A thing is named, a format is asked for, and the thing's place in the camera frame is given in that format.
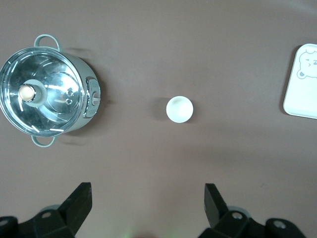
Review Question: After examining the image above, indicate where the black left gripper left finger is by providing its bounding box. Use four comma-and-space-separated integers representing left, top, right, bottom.
0, 182, 93, 238

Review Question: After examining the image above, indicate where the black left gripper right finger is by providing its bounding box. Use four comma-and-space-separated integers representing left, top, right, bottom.
200, 183, 305, 238

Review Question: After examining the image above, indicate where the white IKEA cup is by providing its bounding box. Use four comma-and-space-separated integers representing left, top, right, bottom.
166, 96, 194, 124

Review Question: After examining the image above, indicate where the cream bear print tray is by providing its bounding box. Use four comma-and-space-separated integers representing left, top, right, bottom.
282, 43, 317, 119

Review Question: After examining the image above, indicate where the glass pot lid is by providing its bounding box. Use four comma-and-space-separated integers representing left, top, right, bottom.
0, 46, 89, 138

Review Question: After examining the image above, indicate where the grey-green electric cooking pot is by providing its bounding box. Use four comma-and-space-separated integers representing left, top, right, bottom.
0, 34, 102, 149

